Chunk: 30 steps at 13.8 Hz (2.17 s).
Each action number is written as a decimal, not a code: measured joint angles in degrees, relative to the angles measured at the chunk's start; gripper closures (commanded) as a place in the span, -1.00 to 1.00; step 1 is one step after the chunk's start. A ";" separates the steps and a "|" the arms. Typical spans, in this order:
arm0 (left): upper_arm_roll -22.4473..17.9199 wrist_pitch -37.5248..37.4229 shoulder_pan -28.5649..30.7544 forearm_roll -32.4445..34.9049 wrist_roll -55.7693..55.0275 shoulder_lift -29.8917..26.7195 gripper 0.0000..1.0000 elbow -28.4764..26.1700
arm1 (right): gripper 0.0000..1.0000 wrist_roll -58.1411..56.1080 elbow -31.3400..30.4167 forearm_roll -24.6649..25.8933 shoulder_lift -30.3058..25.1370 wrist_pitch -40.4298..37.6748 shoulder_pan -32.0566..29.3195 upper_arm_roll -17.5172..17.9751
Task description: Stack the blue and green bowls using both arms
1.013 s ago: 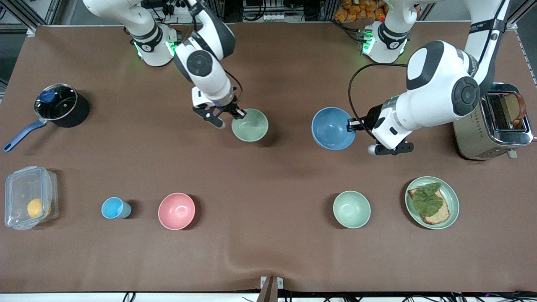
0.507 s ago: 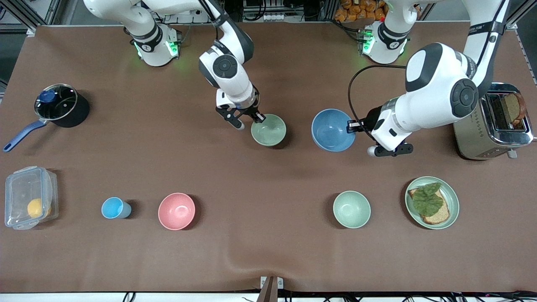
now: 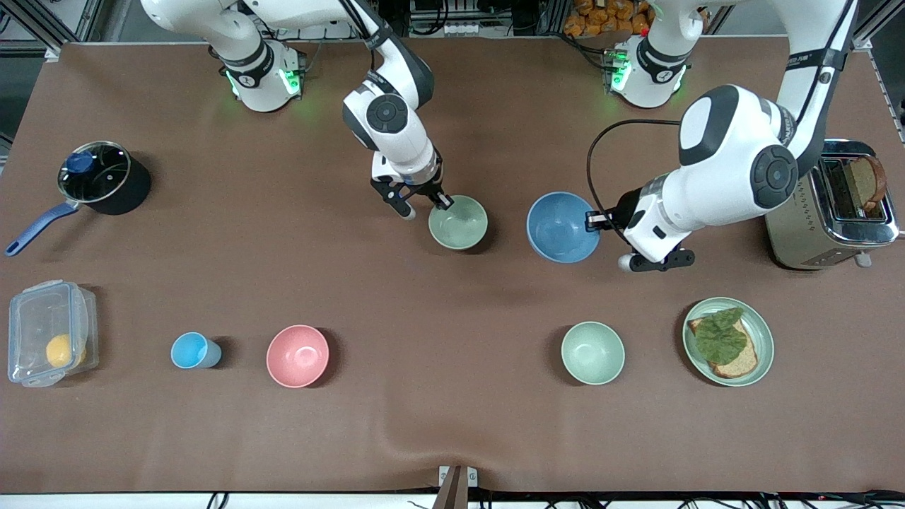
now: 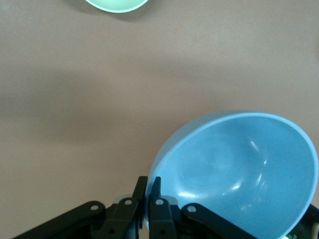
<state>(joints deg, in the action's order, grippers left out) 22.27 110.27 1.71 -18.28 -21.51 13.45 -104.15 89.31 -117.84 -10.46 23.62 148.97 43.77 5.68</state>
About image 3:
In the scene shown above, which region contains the brown bread slice in toaster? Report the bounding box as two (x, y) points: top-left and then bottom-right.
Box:
(848, 156), (889, 216)

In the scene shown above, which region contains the light blue cup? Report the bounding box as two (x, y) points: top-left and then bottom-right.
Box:
(170, 332), (222, 370)

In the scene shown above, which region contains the brown bread slice on plate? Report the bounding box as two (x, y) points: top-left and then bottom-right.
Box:
(688, 316), (759, 379)

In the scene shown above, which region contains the light green plate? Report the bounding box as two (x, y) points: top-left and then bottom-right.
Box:
(683, 297), (775, 387)

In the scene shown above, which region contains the pink bowl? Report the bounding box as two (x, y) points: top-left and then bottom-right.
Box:
(267, 325), (330, 388)

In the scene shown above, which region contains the beige chrome toaster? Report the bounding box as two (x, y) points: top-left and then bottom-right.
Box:
(764, 139), (900, 270)

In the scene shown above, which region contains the metal table bracket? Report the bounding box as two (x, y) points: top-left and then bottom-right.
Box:
(438, 465), (479, 509)

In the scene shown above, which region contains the glass lid with blue knob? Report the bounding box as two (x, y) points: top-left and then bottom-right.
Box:
(59, 141), (132, 203)

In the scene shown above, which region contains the blue bowl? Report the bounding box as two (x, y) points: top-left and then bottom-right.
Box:
(527, 192), (601, 264)

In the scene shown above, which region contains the long white power strip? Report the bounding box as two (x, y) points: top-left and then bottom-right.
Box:
(410, 21), (511, 38)

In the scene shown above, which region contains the yellow lemon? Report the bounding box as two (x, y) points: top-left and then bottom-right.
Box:
(46, 334), (87, 368)

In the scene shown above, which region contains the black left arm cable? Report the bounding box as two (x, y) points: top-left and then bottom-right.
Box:
(586, 118), (684, 245)

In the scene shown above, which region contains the black saucepan with blue handle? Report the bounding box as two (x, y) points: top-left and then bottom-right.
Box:
(6, 141), (152, 257)

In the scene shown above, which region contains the light green bowl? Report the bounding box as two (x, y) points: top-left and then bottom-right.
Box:
(561, 322), (626, 385)
(428, 195), (489, 250)

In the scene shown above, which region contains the clear plastic lidded container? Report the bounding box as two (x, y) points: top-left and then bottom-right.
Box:
(8, 280), (99, 388)

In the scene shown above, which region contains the green lettuce leaf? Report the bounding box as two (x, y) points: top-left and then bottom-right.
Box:
(695, 308), (749, 366)

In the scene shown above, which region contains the brown tablecloth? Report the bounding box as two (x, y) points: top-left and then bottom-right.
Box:
(0, 35), (905, 494)

